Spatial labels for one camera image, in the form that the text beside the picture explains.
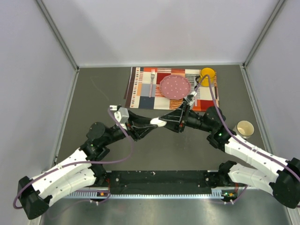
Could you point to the grey slotted cable duct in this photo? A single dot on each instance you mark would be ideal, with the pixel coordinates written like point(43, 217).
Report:
point(101, 195)

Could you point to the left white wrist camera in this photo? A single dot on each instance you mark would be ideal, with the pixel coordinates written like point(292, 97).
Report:
point(119, 113)

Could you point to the patchwork colourful placemat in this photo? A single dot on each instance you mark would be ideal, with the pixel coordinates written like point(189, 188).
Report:
point(137, 95)

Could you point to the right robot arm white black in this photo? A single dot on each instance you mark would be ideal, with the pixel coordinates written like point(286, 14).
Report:
point(277, 176)

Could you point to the beige ceramic mug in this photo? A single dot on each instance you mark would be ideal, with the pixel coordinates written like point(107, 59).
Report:
point(244, 128)

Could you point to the yellow mug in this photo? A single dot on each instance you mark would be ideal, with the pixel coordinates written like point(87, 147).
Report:
point(205, 75)

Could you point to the pink dotted plate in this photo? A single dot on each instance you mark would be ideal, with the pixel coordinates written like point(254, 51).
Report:
point(175, 87)

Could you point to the pink handled fork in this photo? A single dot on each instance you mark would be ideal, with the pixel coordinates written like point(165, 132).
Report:
point(152, 76)

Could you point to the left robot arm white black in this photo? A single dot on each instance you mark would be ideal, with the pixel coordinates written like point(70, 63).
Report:
point(84, 167)

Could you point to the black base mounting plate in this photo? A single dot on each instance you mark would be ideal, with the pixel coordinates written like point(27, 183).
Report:
point(162, 182)

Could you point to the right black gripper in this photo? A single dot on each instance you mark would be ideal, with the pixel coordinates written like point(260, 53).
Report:
point(174, 119)

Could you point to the white earbud case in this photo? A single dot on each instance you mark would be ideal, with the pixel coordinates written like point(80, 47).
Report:
point(158, 122)

